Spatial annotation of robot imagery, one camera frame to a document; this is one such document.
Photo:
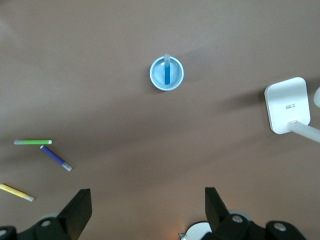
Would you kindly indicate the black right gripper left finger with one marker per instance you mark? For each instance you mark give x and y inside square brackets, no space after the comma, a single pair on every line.
[72,220]

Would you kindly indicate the light blue cup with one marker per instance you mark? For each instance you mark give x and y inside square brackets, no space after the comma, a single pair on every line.
[156,80]

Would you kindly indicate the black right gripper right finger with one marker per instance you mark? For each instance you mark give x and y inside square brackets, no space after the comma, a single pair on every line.
[220,222]

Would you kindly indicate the blue marker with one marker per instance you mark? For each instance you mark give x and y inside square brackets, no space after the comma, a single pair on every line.
[167,73]

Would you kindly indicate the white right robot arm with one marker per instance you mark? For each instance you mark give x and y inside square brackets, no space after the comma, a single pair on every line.
[197,231]

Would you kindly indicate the yellow marker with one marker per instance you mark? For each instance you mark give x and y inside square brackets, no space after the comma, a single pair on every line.
[15,191]

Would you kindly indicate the white round object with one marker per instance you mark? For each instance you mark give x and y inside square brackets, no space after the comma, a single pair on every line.
[317,97]

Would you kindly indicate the purple marker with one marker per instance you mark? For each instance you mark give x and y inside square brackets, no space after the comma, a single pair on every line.
[55,158]

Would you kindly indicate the green marker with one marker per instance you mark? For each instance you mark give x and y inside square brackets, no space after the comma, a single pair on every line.
[32,142]

